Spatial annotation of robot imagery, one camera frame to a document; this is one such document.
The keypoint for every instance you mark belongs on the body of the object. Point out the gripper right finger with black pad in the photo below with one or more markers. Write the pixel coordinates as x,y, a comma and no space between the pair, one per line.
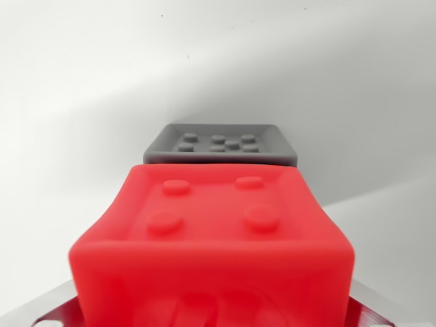
371,311

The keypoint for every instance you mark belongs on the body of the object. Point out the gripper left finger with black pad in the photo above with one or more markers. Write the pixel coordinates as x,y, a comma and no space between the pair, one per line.
54,311

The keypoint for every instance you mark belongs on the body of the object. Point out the red cube with studs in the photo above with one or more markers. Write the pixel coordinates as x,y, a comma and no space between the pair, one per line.
211,259

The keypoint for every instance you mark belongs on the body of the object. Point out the grey cube with studs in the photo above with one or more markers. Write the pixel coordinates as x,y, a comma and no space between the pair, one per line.
218,155

